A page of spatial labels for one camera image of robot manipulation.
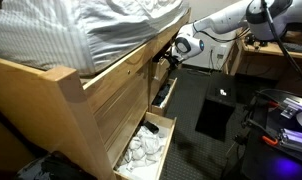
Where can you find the orange handled clamp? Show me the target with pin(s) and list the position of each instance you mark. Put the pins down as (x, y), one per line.
(269, 101)
(267, 137)

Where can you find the black keyboard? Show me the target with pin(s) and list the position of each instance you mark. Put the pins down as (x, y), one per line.
(293, 47)

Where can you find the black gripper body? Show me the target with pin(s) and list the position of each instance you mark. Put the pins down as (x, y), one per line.
(173, 61)

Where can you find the black object in drawer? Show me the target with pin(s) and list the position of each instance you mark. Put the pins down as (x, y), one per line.
(151, 127)

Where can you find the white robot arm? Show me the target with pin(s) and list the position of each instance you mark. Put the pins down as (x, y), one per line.
(264, 18)

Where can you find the black headphones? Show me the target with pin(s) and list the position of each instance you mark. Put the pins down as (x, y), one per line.
(250, 39)

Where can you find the wooden desk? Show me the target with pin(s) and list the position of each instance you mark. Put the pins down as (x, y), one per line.
(264, 62)

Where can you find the wooden bed frame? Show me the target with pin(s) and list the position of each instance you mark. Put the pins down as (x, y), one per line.
(90, 122)

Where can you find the orange handled clamp upper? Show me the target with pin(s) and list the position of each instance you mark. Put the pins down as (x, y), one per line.
(269, 101)

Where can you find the aluminium rail bracket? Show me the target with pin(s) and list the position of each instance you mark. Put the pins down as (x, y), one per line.
(292, 139)

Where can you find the white mattress with sheet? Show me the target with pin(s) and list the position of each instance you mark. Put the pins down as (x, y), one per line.
(87, 35)

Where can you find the dark bag on floor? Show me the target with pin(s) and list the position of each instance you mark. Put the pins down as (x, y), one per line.
(53, 166)

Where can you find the orange handled clamp lower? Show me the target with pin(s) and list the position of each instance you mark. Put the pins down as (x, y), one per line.
(267, 137)

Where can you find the dark clothes in drawer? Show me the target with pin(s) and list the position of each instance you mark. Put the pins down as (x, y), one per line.
(161, 95)

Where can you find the black box on floor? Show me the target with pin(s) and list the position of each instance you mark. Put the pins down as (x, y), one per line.
(218, 106)

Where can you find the white crumpled clothes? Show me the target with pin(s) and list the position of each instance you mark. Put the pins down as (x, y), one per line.
(144, 149)

